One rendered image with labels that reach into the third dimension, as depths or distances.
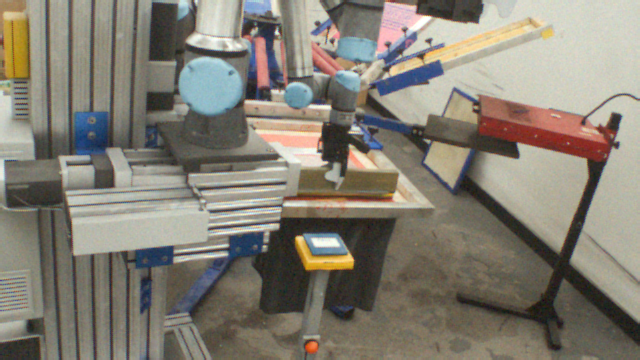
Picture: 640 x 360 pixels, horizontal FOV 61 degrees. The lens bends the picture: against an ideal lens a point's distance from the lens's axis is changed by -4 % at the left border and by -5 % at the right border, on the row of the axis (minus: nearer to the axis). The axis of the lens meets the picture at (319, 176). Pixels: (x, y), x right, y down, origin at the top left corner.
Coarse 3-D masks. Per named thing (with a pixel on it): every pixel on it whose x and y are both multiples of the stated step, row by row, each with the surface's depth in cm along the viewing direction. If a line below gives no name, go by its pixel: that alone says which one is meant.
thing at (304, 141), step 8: (296, 136) 229; (304, 136) 230; (312, 136) 232; (304, 144) 222; (312, 144) 223; (320, 144) 224; (312, 160) 207; (320, 160) 208; (352, 160) 214; (360, 168) 208; (352, 200) 180; (360, 200) 181; (368, 200) 182; (376, 200) 183; (384, 200) 184; (392, 200) 185
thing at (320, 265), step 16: (304, 240) 152; (304, 256) 145; (320, 256) 146; (336, 256) 147; (320, 272) 151; (320, 288) 153; (320, 304) 155; (304, 320) 159; (304, 336) 158; (304, 352) 161
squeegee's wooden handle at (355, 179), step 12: (312, 168) 173; (324, 168) 175; (348, 168) 178; (300, 180) 173; (312, 180) 174; (324, 180) 175; (348, 180) 178; (360, 180) 179; (372, 180) 180; (384, 180) 181; (396, 180) 182
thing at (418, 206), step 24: (264, 120) 230; (384, 168) 205; (408, 192) 186; (288, 216) 163; (312, 216) 165; (336, 216) 168; (360, 216) 170; (384, 216) 172; (408, 216) 175; (432, 216) 178
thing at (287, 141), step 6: (264, 138) 221; (270, 138) 222; (276, 138) 223; (282, 138) 224; (288, 138) 225; (294, 138) 226; (282, 144) 218; (288, 144) 219; (294, 144) 220; (300, 156) 209; (306, 156) 210; (306, 162) 204; (288, 198) 174; (294, 198) 175; (300, 198) 176; (306, 198) 176; (312, 198) 177; (318, 198) 178; (324, 198) 178
